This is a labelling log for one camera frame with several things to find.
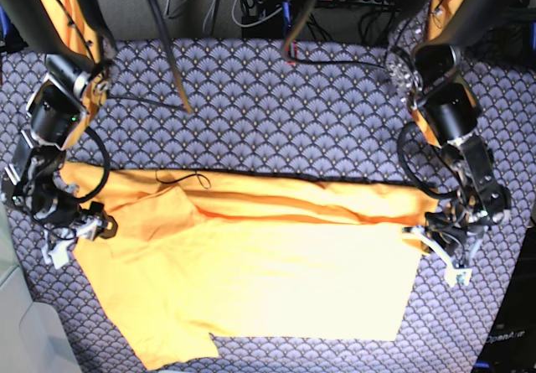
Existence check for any yellow T-shirt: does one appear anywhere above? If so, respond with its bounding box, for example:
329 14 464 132
73 170 438 370

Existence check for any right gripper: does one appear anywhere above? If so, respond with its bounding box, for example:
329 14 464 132
2 167 118 269

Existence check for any white cable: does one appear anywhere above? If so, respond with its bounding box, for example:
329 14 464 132
230 0 286 28

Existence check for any black OpenArm box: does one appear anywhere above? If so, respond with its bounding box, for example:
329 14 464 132
472 227 535 372

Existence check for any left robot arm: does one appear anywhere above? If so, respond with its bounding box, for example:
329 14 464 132
384 0 514 286

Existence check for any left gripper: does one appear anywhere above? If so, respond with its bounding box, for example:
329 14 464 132
402 183 512 287

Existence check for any blue fan-patterned tablecloth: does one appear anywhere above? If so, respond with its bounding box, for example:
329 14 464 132
0 8 536 373

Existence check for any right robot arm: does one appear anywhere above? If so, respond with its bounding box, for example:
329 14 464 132
1 0 117 269

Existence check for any red clip marker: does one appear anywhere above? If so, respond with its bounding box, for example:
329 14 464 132
286 42 297 65

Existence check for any white plastic bin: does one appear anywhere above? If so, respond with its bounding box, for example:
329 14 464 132
1 208 81 372

